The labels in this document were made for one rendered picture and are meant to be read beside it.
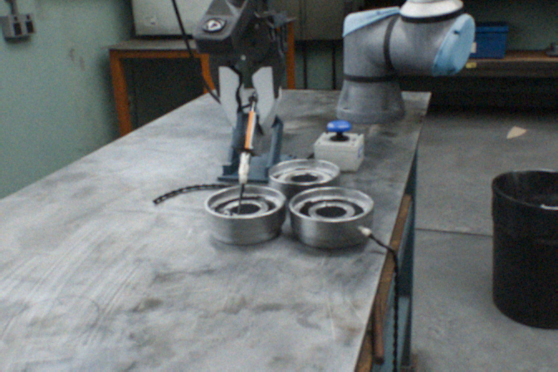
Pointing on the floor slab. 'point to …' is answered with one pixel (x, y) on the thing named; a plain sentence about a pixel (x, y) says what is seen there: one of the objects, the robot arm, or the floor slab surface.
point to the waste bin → (526, 246)
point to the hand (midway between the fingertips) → (250, 126)
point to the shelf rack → (538, 63)
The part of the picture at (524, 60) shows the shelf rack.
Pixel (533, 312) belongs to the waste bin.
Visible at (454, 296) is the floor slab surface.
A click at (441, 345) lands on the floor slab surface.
